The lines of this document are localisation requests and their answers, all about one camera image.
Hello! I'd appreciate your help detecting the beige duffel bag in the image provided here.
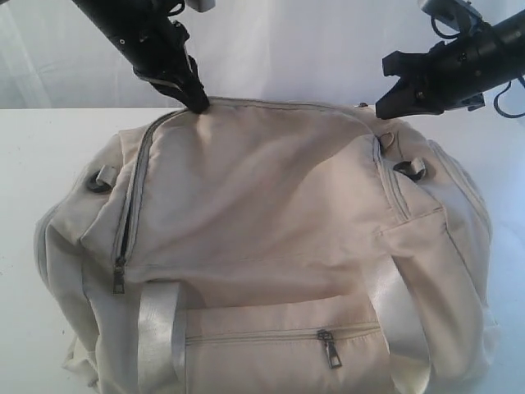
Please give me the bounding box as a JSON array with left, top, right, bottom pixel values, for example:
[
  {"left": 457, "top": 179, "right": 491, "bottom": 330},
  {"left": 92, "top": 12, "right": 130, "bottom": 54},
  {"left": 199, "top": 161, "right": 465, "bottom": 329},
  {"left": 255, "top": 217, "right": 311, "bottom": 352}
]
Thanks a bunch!
[{"left": 34, "top": 98, "right": 497, "bottom": 393}]

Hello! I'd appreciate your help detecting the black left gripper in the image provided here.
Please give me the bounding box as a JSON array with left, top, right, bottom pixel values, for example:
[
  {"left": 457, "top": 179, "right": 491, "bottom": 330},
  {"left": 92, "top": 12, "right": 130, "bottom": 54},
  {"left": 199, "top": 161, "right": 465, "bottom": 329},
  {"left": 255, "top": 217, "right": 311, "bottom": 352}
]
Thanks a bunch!
[{"left": 75, "top": 0, "right": 209, "bottom": 113}]

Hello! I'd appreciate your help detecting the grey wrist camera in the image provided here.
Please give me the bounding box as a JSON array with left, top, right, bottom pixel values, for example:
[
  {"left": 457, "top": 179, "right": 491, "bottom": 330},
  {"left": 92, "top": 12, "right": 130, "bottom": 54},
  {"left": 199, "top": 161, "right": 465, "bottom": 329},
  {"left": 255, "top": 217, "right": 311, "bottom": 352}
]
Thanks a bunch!
[
  {"left": 185, "top": 0, "right": 216, "bottom": 13},
  {"left": 418, "top": 0, "right": 483, "bottom": 33}
]

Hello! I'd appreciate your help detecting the metal ring zipper pull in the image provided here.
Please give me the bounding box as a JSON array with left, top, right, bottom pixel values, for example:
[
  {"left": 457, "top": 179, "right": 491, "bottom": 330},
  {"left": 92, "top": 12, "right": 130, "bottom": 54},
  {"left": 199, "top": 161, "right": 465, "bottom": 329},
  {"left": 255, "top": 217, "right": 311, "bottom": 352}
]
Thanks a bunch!
[{"left": 377, "top": 131, "right": 396, "bottom": 152}]

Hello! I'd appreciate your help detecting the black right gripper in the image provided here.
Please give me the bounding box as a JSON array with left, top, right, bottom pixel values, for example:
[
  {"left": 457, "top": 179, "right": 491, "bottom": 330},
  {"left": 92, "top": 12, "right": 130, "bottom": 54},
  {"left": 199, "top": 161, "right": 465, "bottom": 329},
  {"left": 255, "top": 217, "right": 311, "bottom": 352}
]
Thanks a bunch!
[{"left": 376, "top": 24, "right": 524, "bottom": 120}]

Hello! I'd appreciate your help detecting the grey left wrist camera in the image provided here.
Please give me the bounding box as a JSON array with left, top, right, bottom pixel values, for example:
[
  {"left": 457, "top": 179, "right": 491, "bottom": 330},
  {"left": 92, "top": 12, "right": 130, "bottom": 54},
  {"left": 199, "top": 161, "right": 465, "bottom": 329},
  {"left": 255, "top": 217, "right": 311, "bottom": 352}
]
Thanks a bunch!
[{"left": 185, "top": 0, "right": 216, "bottom": 13}]

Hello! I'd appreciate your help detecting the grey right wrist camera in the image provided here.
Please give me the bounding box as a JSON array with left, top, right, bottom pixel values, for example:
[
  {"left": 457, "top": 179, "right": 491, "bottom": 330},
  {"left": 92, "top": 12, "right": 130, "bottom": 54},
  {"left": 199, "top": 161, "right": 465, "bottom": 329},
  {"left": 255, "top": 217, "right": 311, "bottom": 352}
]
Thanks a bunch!
[{"left": 418, "top": 0, "right": 483, "bottom": 33}]

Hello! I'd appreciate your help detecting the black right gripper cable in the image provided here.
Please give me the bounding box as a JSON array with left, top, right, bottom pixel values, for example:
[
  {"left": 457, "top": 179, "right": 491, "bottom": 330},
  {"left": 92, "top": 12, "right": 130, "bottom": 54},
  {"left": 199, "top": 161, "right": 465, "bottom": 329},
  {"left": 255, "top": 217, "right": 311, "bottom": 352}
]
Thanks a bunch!
[{"left": 491, "top": 76, "right": 525, "bottom": 121}]

